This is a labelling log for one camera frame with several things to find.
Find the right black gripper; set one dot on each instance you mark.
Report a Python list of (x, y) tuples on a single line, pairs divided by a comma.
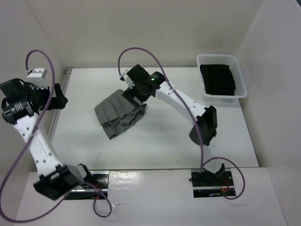
[(130, 93)]

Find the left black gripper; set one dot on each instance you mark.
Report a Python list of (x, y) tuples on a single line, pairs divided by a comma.
[(59, 101)]

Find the grey pleated skirt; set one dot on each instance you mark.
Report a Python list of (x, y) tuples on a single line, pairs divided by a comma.
[(116, 114)]

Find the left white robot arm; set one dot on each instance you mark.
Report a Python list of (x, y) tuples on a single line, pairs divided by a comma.
[(21, 107)]

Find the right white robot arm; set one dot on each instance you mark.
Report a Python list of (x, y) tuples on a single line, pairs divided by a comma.
[(203, 118)]

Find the black folded skirt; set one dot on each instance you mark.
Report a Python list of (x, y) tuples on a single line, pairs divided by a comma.
[(218, 80)]

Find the white plastic basket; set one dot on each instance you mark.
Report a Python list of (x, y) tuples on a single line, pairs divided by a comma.
[(232, 62)]

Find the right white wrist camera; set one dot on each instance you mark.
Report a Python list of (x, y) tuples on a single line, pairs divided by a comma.
[(124, 77)]

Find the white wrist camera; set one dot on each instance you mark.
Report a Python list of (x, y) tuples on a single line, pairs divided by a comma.
[(38, 77), (124, 77)]

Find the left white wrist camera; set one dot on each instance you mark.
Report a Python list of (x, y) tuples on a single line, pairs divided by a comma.
[(38, 77)]

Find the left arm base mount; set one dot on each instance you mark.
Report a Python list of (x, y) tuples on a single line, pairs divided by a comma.
[(88, 192)]

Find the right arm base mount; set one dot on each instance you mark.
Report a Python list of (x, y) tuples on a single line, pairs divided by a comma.
[(205, 185)]

